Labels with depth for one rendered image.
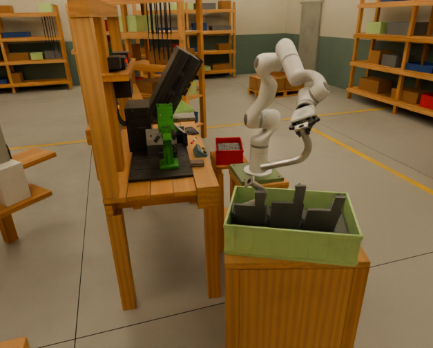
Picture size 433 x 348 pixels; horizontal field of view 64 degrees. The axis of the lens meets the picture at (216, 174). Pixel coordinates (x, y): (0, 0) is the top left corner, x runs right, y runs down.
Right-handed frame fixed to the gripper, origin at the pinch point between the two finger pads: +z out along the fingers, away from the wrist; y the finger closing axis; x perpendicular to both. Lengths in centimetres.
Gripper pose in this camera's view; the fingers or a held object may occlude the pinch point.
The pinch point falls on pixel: (303, 130)
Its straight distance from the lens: 144.4
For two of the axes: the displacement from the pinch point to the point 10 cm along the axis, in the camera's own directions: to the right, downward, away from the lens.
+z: -2.4, 6.3, -7.4
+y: 8.5, -2.4, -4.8
